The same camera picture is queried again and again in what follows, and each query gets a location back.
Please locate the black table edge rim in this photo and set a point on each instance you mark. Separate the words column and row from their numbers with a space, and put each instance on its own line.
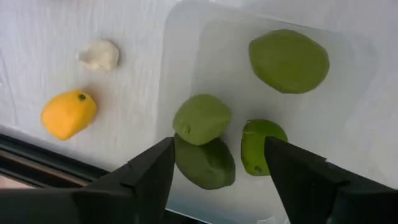
column 31, row 149

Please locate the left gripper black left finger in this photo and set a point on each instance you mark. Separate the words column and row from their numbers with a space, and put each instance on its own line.
column 124, row 193

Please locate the small white garlic bulb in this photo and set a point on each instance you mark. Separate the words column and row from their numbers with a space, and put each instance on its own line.
column 99, row 56

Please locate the yellow lemon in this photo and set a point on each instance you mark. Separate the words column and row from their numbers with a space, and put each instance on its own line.
column 68, row 115

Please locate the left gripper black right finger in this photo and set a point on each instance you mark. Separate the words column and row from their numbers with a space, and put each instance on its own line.
column 311, row 186

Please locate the white translucent plastic basket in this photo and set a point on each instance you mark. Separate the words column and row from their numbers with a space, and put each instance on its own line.
column 348, row 130

